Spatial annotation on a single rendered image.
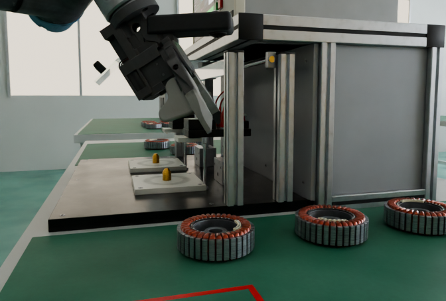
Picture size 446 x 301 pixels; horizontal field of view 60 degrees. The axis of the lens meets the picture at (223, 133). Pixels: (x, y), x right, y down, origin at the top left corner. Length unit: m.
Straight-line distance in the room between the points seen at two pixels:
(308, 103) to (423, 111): 0.26
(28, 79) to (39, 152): 0.96
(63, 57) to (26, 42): 0.48
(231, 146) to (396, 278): 0.34
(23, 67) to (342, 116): 5.18
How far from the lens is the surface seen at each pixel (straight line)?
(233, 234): 0.54
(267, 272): 0.52
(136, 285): 0.49
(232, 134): 0.70
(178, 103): 0.49
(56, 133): 5.66
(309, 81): 0.76
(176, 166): 1.06
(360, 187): 0.83
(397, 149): 0.87
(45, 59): 5.67
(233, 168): 0.71
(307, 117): 0.77
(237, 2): 0.82
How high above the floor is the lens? 0.97
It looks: 5 degrees down
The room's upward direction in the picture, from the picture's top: straight up
